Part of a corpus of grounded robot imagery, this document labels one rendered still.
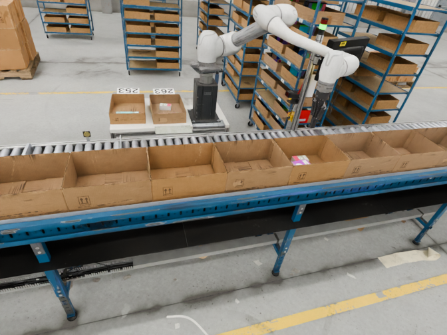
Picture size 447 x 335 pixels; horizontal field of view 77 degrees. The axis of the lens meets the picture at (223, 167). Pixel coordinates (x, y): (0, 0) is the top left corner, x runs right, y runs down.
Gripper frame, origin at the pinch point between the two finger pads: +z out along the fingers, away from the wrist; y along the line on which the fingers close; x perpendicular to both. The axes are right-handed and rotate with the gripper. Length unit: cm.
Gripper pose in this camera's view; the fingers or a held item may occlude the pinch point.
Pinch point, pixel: (313, 122)
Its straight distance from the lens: 180.0
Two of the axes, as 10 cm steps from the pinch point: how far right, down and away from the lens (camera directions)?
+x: 9.6, -1.0, 2.7
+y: 2.7, 6.0, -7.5
